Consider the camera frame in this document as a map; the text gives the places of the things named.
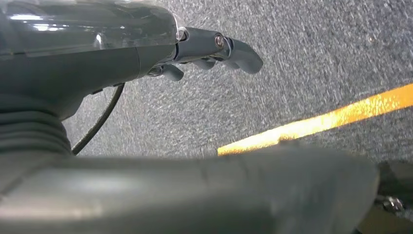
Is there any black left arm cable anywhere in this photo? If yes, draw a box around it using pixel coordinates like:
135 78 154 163
71 83 126 156

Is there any black robot mobile base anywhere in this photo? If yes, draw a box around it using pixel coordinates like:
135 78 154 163
352 159 413 234

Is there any yellow floor tape square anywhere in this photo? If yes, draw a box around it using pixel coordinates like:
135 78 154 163
218 83 413 156

